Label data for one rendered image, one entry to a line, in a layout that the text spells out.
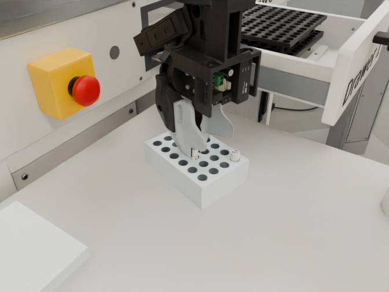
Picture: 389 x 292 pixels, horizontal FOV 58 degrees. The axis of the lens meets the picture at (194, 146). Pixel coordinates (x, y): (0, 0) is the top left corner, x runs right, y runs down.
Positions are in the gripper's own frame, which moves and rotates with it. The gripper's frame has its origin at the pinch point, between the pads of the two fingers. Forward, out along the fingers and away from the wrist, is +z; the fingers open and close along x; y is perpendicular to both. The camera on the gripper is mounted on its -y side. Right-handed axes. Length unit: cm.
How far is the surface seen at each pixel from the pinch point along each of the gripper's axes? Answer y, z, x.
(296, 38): -1.6, -8.4, 22.6
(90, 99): -10.3, -5.1, -8.2
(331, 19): -5.7, -7.1, 39.6
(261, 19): -11.3, -8.4, 25.8
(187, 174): 2.8, 1.9, -2.9
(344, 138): -27, 67, 116
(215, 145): 0.3, 2.2, 4.4
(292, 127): -62, 82, 126
